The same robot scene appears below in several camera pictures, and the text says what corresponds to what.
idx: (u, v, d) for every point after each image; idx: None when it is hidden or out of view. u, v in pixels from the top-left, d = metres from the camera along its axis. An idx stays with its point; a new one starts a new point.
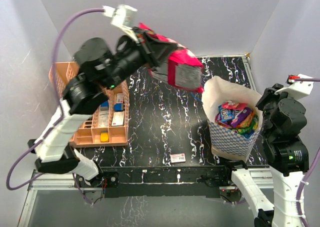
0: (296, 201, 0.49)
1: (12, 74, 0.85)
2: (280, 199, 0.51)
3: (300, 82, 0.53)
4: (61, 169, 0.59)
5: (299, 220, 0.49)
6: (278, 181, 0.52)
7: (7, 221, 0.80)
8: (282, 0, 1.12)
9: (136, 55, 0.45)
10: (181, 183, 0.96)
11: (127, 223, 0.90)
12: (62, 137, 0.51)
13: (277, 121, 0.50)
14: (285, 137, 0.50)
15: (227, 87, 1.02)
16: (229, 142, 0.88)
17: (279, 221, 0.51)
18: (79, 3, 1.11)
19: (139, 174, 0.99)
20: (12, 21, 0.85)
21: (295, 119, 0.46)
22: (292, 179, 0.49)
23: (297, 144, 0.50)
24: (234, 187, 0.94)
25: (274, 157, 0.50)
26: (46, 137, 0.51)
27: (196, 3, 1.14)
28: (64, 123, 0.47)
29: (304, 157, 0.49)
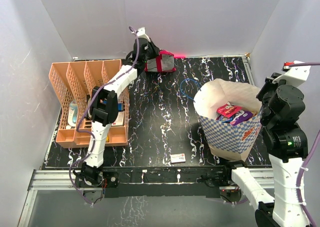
0: (296, 188, 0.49)
1: (12, 74, 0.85)
2: (281, 187, 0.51)
3: (295, 69, 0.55)
4: (114, 111, 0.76)
5: (299, 208, 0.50)
6: (278, 169, 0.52)
7: (7, 221, 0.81)
8: (281, 1, 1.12)
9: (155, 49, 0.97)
10: (181, 183, 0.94)
11: (127, 224, 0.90)
12: (124, 84, 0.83)
13: (275, 107, 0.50)
14: (284, 123, 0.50)
15: (230, 87, 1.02)
16: (220, 135, 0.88)
17: (280, 210, 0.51)
18: (79, 4, 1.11)
19: (139, 174, 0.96)
20: (12, 21, 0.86)
21: (293, 104, 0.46)
22: (292, 165, 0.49)
23: (296, 131, 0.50)
24: (234, 187, 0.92)
25: (273, 143, 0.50)
26: (118, 79, 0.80)
27: (195, 4, 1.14)
28: (131, 72, 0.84)
29: (303, 143, 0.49)
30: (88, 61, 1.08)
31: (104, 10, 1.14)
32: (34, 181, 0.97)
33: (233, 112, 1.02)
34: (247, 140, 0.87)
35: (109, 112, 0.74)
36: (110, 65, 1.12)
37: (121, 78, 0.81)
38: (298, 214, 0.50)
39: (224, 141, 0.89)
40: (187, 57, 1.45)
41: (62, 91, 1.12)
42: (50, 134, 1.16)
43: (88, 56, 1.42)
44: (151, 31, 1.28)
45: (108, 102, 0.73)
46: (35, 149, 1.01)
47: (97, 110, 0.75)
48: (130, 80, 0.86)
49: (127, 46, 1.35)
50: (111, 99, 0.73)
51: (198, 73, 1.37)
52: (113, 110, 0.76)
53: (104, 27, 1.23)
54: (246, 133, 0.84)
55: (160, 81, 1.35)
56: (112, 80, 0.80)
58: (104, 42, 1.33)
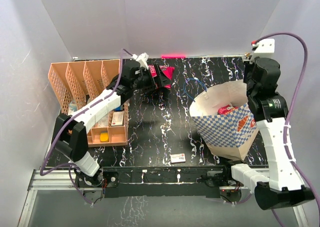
0: (284, 145, 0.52)
1: (12, 75, 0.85)
2: (270, 150, 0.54)
3: (262, 45, 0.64)
4: (82, 145, 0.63)
5: (291, 166, 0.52)
6: (264, 133, 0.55)
7: (7, 221, 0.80)
8: (281, 1, 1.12)
9: (146, 78, 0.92)
10: (181, 183, 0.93)
11: (127, 223, 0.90)
12: (100, 113, 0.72)
13: (257, 78, 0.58)
14: (266, 91, 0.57)
15: (236, 91, 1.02)
16: (216, 131, 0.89)
17: (273, 173, 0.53)
18: (79, 4, 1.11)
19: (139, 174, 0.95)
20: (12, 21, 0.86)
21: (270, 70, 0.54)
22: (276, 125, 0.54)
23: (276, 96, 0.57)
24: (234, 187, 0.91)
25: (257, 108, 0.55)
26: (92, 107, 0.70)
27: (196, 4, 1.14)
28: (111, 99, 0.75)
29: (282, 106, 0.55)
30: (87, 61, 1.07)
31: (104, 9, 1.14)
32: (34, 181, 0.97)
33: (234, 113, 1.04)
34: (243, 132, 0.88)
35: (73, 148, 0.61)
36: (110, 64, 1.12)
37: (97, 105, 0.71)
38: (291, 173, 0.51)
39: (221, 136, 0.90)
40: (187, 57, 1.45)
41: (62, 90, 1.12)
42: (50, 134, 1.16)
43: (88, 56, 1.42)
44: (152, 32, 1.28)
45: (74, 135, 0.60)
46: (34, 149, 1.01)
47: (62, 142, 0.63)
48: (110, 106, 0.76)
49: (127, 45, 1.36)
50: (77, 133, 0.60)
51: (198, 73, 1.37)
52: (81, 144, 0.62)
53: (104, 27, 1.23)
54: (241, 124, 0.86)
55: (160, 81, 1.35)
56: (85, 107, 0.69)
58: (104, 42, 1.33)
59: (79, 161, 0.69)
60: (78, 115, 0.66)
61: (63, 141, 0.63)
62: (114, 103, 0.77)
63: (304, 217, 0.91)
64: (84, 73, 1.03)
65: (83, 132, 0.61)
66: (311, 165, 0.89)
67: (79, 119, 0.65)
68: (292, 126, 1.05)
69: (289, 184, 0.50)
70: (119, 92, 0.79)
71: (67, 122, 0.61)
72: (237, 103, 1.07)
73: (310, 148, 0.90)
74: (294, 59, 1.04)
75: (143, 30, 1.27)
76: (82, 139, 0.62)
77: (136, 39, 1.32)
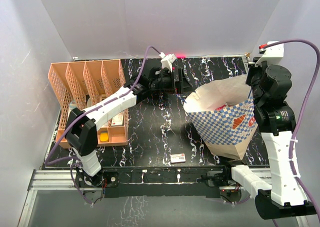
0: (289, 160, 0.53)
1: (12, 74, 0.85)
2: (274, 163, 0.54)
3: (270, 49, 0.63)
4: (92, 142, 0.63)
5: (294, 181, 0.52)
6: (269, 145, 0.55)
7: (7, 221, 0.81)
8: (281, 1, 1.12)
9: (168, 80, 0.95)
10: (181, 183, 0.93)
11: (127, 223, 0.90)
12: (115, 111, 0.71)
13: (266, 86, 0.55)
14: (274, 101, 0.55)
15: (227, 88, 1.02)
16: (211, 128, 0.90)
17: (275, 187, 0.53)
18: (79, 5, 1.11)
19: (139, 174, 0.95)
20: (12, 21, 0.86)
21: (281, 82, 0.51)
22: (283, 139, 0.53)
23: (283, 107, 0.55)
24: (234, 187, 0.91)
25: (263, 120, 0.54)
26: (106, 105, 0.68)
27: (196, 5, 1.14)
28: (126, 98, 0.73)
29: (290, 117, 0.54)
30: (87, 61, 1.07)
31: (104, 9, 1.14)
32: (34, 181, 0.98)
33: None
34: (239, 130, 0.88)
35: (82, 143, 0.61)
36: (110, 65, 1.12)
37: (111, 103, 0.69)
38: (294, 189, 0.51)
39: (216, 133, 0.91)
40: (187, 57, 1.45)
41: (62, 90, 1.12)
42: (50, 134, 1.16)
43: (88, 56, 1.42)
44: (152, 31, 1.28)
45: (84, 132, 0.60)
46: (34, 149, 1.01)
47: (73, 134, 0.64)
48: (125, 105, 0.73)
49: (127, 45, 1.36)
50: (86, 130, 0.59)
51: (198, 73, 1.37)
52: (90, 141, 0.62)
53: (104, 27, 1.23)
54: (237, 122, 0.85)
55: None
56: (99, 104, 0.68)
58: (104, 42, 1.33)
59: (84, 158, 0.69)
60: (91, 111, 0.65)
61: (74, 134, 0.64)
62: (130, 102, 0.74)
63: (304, 217, 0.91)
64: (84, 73, 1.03)
65: (93, 130, 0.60)
66: (311, 165, 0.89)
67: (91, 116, 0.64)
68: None
69: (292, 199, 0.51)
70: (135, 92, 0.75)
71: (79, 118, 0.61)
72: (232, 101, 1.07)
73: (311, 148, 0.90)
74: (294, 59, 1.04)
75: (143, 30, 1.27)
76: (91, 137, 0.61)
77: (136, 39, 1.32)
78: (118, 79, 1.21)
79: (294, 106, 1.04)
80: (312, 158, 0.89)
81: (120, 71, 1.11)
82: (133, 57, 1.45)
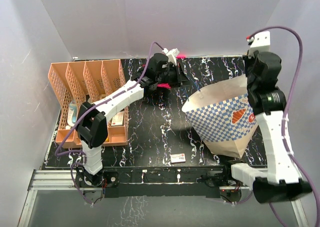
0: (282, 138, 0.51)
1: (12, 75, 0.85)
2: (268, 142, 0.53)
3: (257, 38, 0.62)
4: (103, 134, 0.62)
5: (288, 159, 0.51)
6: (262, 125, 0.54)
7: (7, 221, 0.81)
8: (281, 2, 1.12)
9: (173, 75, 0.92)
10: (181, 183, 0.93)
11: (127, 223, 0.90)
12: (123, 104, 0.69)
13: (258, 71, 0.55)
14: (266, 85, 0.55)
15: (232, 90, 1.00)
16: (210, 123, 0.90)
17: (271, 166, 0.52)
18: (79, 6, 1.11)
19: (139, 174, 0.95)
20: (12, 22, 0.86)
21: (271, 65, 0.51)
22: (274, 118, 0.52)
23: (276, 90, 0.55)
24: (234, 187, 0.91)
25: (256, 102, 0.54)
26: (114, 97, 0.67)
27: (196, 5, 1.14)
28: (134, 91, 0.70)
29: (281, 99, 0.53)
30: (88, 61, 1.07)
31: (104, 9, 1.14)
32: (34, 181, 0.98)
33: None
34: (239, 124, 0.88)
35: (93, 135, 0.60)
36: (110, 65, 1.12)
37: (119, 96, 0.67)
38: (288, 167, 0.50)
39: (216, 129, 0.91)
40: (187, 57, 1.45)
41: (62, 90, 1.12)
42: (50, 134, 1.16)
43: (88, 56, 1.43)
44: (152, 31, 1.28)
45: (94, 123, 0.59)
46: (34, 149, 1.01)
47: (82, 126, 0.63)
48: (133, 99, 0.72)
49: (127, 46, 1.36)
50: (97, 122, 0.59)
51: (199, 73, 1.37)
52: (100, 132, 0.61)
53: (104, 27, 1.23)
54: (237, 116, 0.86)
55: None
56: (108, 98, 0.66)
58: (104, 42, 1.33)
59: (91, 151, 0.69)
60: (101, 104, 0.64)
61: (85, 127, 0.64)
62: (138, 95, 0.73)
63: (304, 217, 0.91)
64: (84, 73, 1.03)
65: (104, 122, 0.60)
66: (311, 165, 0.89)
67: (101, 109, 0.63)
68: (292, 126, 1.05)
69: (286, 177, 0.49)
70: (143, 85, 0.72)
71: (89, 110, 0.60)
72: None
73: (311, 148, 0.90)
74: (293, 59, 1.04)
75: (144, 30, 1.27)
76: (101, 129, 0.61)
77: (136, 39, 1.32)
78: (118, 79, 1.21)
79: (294, 106, 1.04)
80: (312, 157, 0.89)
81: (120, 71, 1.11)
82: (133, 57, 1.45)
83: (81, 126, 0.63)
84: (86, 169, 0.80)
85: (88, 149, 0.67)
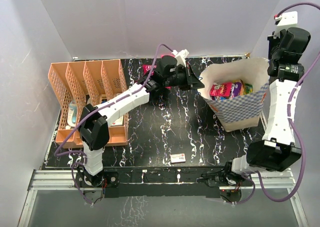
0: (287, 103, 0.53)
1: (11, 74, 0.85)
2: (272, 108, 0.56)
3: (284, 18, 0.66)
4: (103, 137, 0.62)
5: (287, 122, 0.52)
6: (273, 93, 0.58)
7: (6, 221, 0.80)
8: (281, 2, 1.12)
9: (182, 77, 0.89)
10: (181, 183, 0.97)
11: (127, 223, 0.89)
12: (126, 108, 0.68)
13: (283, 43, 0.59)
14: (289, 58, 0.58)
15: (221, 70, 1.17)
16: (242, 107, 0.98)
17: (268, 128, 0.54)
18: (79, 6, 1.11)
19: (139, 174, 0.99)
20: (12, 22, 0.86)
21: (299, 36, 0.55)
22: (285, 86, 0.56)
23: (296, 64, 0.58)
24: (234, 187, 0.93)
25: (273, 69, 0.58)
26: (118, 102, 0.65)
27: (196, 4, 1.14)
28: (139, 95, 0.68)
29: (300, 71, 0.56)
30: (88, 61, 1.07)
31: (104, 9, 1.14)
32: (34, 181, 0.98)
33: (225, 93, 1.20)
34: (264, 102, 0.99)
35: (94, 138, 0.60)
36: (110, 65, 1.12)
37: (123, 100, 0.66)
38: (284, 129, 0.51)
39: (245, 110, 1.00)
40: (187, 57, 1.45)
41: (62, 91, 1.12)
42: (50, 134, 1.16)
43: (88, 56, 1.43)
44: (152, 31, 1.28)
45: (95, 127, 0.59)
46: (34, 149, 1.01)
47: (84, 128, 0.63)
48: (137, 103, 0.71)
49: (127, 46, 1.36)
50: (98, 126, 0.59)
51: (198, 74, 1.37)
52: (100, 136, 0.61)
53: (104, 27, 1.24)
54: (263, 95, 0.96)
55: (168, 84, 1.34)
56: (111, 101, 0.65)
58: (104, 42, 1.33)
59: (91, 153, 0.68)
60: (104, 108, 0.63)
61: (87, 129, 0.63)
62: (142, 100, 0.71)
63: (304, 217, 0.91)
64: (84, 73, 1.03)
65: (104, 127, 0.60)
66: (312, 165, 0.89)
67: (104, 113, 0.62)
68: None
69: (280, 137, 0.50)
70: (148, 89, 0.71)
71: (91, 114, 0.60)
72: (221, 80, 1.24)
73: (310, 147, 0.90)
74: None
75: (143, 30, 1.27)
76: (102, 133, 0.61)
77: (136, 39, 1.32)
78: (118, 79, 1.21)
79: None
80: (311, 157, 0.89)
81: (119, 70, 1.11)
82: (132, 57, 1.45)
83: (83, 128, 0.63)
84: (86, 169, 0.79)
85: (89, 150, 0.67)
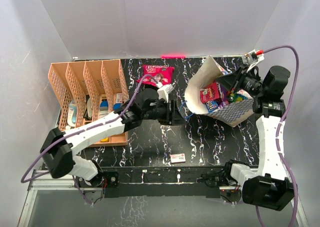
0: (275, 138, 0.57)
1: (12, 74, 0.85)
2: (262, 142, 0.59)
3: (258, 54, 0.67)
4: (65, 166, 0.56)
5: (278, 158, 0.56)
6: (259, 126, 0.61)
7: (6, 221, 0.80)
8: (281, 2, 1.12)
9: (163, 110, 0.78)
10: (181, 183, 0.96)
11: (127, 224, 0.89)
12: (98, 136, 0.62)
13: (266, 81, 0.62)
14: (271, 96, 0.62)
15: (197, 77, 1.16)
16: (236, 108, 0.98)
17: (260, 163, 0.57)
18: (79, 5, 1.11)
19: (139, 174, 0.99)
20: (12, 22, 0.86)
21: (280, 78, 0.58)
22: (271, 121, 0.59)
23: (278, 101, 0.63)
24: (234, 187, 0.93)
25: (257, 107, 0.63)
26: (88, 130, 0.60)
27: (196, 5, 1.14)
28: (113, 125, 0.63)
29: (281, 108, 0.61)
30: (88, 61, 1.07)
31: (104, 9, 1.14)
32: (34, 181, 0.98)
33: (214, 97, 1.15)
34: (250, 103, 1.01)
35: (54, 167, 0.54)
36: (110, 65, 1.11)
37: (95, 128, 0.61)
38: (277, 164, 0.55)
39: (241, 110, 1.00)
40: (187, 57, 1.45)
41: (62, 91, 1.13)
42: None
43: (88, 56, 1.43)
44: (152, 31, 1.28)
45: (58, 155, 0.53)
46: (34, 149, 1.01)
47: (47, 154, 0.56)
48: (111, 132, 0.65)
49: (127, 46, 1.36)
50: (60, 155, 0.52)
51: None
52: (62, 166, 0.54)
53: (103, 27, 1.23)
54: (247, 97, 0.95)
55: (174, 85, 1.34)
56: (81, 128, 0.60)
58: (103, 42, 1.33)
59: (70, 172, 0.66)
60: (71, 136, 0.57)
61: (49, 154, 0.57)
62: (117, 130, 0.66)
63: (304, 217, 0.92)
64: (84, 73, 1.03)
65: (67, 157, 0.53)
66: (311, 165, 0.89)
67: (69, 141, 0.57)
68: (289, 126, 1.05)
69: (273, 173, 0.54)
70: (125, 120, 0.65)
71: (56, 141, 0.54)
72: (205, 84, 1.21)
73: (308, 148, 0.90)
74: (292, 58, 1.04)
75: (143, 30, 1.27)
76: (64, 162, 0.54)
77: (136, 39, 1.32)
78: (118, 79, 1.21)
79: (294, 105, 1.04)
80: (311, 158, 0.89)
81: (119, 70, 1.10)
82: (133, 57, 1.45)
83: (45, 154, 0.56)
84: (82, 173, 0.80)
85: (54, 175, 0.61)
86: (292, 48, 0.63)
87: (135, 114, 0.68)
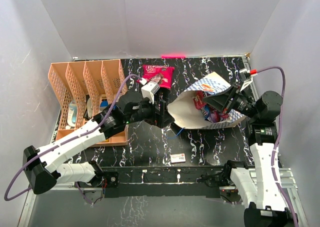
0: (271, 167, 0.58)
1: (12, 74, 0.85)
2: (258, 171, 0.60)
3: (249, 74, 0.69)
4: (45, 183, 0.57)
5: (276, 188, 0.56)
6: (255, 155, 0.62)
7: (6, 221, 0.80)
8: (281, 1, 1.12)
9: (148, 111, 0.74)
10: (181, 183, 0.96)
11: (127, 223, 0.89)
12: (75, 150, 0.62)
13: (259, 107, 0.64)
14: (263, 122, 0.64)
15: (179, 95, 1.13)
16: None
17: (260, 194, 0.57)
18: (79, 6, 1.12)
19: (139, 174, 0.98)
20: (12, 22, 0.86)
21: (271, 107, 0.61)
22: (265, 149, 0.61)
23: (271, 126, 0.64)
24: (234, 187, 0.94)
25: (250, 133, 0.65)
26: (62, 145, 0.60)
27: (196, 5, 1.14)
28: (90, 136, 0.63)
29: (273, 133, 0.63)
30: (88, 61, 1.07)
31: (104, 9, 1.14)
32: None
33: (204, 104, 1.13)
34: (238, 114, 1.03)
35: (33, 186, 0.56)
36: (110, 65, 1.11)
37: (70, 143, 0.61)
38: (275, 194, 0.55)
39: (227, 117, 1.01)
40: (187, 57, 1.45)
41: (62, 91, 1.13)
42: (50, 134, 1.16)
43: (88, 56, 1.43)
44: (151, 32, 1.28)
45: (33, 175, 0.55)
46: None
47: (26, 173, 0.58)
48: (89, 143, 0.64)
49: (127, 46, 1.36)
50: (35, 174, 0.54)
51: (198, 73, 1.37)
52: (40, 184, 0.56)
53: (104, 27, 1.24)
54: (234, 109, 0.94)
55: (174, 85, 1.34)
56: (56, 143, 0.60)
58: (103, 43, 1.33)
59: (61, 181, 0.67)
60: (44, 155, 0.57)
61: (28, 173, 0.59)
62: (96, 139, 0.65)
63: (304, 217, 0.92)
64: (84, 73, 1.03)
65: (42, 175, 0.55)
66: (311, 165, 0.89)
67: (44, 159, 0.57)
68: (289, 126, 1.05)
69: (273, 204, 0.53)
70: (104, 128, 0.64)
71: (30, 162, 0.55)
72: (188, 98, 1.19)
73: (308, 147, 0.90)
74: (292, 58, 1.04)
75: (143, 30, 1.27)
76: (42, 180, 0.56)
77: (136, 39, 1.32)
78: (118, 79, 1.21)
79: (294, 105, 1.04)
80: (311, 157, 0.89)
81: (119, 70, 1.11)
82: (133, 57, 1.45)
83: (25, 172, 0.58)
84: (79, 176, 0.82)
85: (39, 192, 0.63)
86: (279, 68, 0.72)
87: (117, 119, 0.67)
